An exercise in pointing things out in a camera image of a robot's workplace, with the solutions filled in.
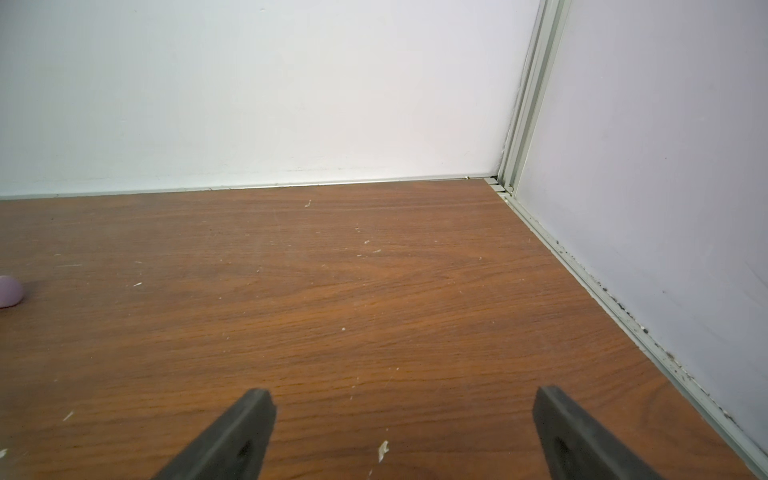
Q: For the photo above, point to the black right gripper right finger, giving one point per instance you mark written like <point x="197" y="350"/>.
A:
<point x="577" y="446"/>

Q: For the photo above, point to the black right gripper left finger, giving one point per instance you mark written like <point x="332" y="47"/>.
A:
<point x="232" y="447"/>

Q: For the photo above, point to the purple pink garden fork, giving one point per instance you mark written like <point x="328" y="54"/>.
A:
<point x="11" y="291"/>

